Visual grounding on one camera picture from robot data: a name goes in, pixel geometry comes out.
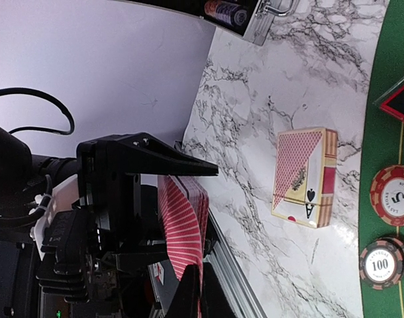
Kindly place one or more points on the orange chip stack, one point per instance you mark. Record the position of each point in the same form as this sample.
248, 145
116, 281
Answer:
387, 195

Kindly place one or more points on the brown chip stack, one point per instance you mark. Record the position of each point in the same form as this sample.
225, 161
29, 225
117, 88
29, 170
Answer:
381, 263

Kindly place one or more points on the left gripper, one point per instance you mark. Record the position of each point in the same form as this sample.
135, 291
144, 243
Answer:
110, 189

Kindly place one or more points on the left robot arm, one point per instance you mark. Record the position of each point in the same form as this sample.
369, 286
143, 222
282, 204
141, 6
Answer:
23, 176

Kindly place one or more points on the red playing card deck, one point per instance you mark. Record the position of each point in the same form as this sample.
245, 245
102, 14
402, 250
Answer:
183, 204

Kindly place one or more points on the purple chip row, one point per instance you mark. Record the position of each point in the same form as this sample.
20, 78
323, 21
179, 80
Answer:
231, 14

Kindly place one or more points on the front aluminium rail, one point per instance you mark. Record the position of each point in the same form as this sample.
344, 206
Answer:
236, 288

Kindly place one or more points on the gold card deck box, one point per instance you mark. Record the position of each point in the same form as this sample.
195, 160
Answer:
305, 176

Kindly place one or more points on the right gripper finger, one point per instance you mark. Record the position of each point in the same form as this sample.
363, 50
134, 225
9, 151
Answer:
178, 298

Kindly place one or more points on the triangular all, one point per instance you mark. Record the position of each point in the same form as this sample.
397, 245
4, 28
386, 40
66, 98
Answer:
392, 101

